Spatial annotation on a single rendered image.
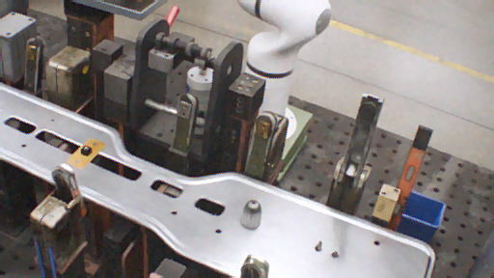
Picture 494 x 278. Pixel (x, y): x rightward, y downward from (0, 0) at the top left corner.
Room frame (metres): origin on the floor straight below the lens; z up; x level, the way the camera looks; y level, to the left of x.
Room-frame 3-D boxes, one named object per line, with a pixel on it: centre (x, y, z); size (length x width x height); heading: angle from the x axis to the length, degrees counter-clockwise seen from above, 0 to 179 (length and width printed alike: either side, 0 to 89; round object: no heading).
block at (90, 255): (0.88, 0.29, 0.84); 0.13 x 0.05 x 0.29; 161
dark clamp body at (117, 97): (1.06, 0.26, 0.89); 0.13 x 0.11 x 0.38; 161
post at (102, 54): (1.10, 0.32, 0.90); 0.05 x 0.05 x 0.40; 71
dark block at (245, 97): (0.99, 0.01, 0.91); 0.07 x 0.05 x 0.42; 161
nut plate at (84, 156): (0.86, 0.30, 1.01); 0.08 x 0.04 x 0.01; 161
